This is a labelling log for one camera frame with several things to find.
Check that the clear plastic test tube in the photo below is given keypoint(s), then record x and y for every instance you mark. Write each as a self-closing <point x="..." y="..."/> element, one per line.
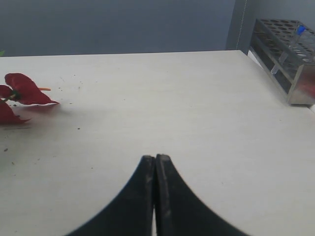
<point x="292" y="43"/>

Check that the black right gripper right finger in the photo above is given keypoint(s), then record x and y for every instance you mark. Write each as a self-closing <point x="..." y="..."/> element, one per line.
<point x="179" y="212"/>

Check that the metal test tube rack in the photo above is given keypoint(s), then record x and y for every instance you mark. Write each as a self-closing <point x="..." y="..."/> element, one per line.
<point x="296" y="76"/>

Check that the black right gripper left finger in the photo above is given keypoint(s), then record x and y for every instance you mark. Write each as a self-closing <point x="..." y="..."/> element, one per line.
<point x="130" y="213"/>

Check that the red artificial flower stem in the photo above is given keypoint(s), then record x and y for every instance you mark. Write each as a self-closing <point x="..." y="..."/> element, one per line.
<point x="22" y="89"/>

